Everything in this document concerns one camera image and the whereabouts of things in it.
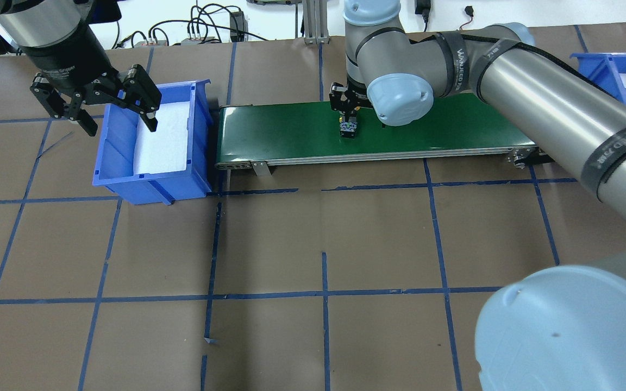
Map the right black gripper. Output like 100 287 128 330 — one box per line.
329 79 373 127

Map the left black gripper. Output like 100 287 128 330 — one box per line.
26 30 162 137

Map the yellow push button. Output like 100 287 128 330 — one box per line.
339 118 358 139

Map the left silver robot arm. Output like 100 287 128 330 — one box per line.
0 1 162 137

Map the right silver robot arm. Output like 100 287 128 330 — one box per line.
330 1 626 390

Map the white foam bin liner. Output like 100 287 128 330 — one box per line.
133 102 190 175

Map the green conveyor belt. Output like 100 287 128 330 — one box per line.
215 94 552 173

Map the left blue plastic bin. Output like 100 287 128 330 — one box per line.
92 79 213 205

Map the blue plastic bin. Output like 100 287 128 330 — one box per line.
570 52 626 117
92 79 213 205

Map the black power adapter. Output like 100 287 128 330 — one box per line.
229 11 247 42

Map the right blue plastic bin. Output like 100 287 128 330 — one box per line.
570 52 626 117

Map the aluminium frame post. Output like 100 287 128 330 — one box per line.
302 0 330 45

